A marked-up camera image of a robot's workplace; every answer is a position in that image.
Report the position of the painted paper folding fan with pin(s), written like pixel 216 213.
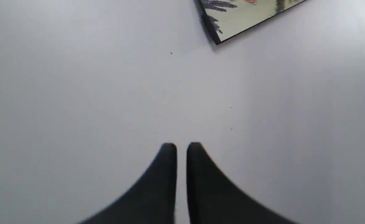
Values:
pixel 224 19

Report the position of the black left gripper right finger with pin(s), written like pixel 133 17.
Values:
pixel 213 199

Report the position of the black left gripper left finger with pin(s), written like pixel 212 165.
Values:
pixel 151 199

